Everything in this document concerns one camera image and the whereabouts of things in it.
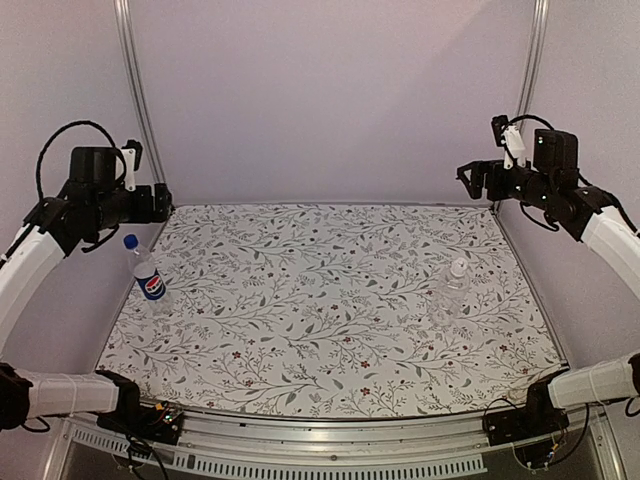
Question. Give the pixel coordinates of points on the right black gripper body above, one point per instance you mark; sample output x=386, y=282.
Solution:
x=500, y=190

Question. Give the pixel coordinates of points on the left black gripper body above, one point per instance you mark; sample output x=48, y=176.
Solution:
x=143, y=211

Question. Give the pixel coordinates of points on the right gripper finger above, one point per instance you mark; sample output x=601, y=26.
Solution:
x=474, y=186
x=472, y=171

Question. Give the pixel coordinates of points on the Pepsi label plastic bottle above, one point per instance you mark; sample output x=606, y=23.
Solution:
x=143, y=267

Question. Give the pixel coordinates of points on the blue bottle cap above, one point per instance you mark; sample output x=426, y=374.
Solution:
x=130, y=241

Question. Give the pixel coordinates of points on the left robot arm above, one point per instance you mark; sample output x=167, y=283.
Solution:
x=101, y=194

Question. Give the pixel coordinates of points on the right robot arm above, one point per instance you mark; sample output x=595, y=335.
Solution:
x=551, y=182

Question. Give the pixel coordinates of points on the white clear bottle cap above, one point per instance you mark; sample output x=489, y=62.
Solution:
x=459, y=267

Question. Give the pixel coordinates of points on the clear plastic bottle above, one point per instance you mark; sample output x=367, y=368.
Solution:
x=449, y=296

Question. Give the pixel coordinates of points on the floral patterned table mat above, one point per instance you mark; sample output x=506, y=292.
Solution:
x=325, y=311

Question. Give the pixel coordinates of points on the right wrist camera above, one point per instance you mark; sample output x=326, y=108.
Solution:
x=507, y=136

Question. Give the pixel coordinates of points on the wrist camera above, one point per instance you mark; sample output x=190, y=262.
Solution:
x=132, y=154
x=507, y=136

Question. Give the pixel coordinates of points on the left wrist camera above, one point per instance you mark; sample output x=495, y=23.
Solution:
x=132, y=154

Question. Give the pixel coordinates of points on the right aluminium frame post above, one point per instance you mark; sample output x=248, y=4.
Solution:
x=534, y=56

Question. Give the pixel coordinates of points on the aluminium frame post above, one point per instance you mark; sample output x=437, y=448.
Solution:
x=534, y=56
x=125, y=29

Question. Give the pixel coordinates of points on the left aluminium frame post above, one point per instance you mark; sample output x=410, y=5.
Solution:
x=125, y=29

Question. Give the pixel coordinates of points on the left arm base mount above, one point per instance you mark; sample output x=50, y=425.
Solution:
x=160, y=423

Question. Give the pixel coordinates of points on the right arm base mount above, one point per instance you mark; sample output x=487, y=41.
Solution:
x=535, y=433

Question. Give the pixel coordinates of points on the front aluminium rail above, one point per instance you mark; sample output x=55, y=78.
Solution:
x=225, y=445

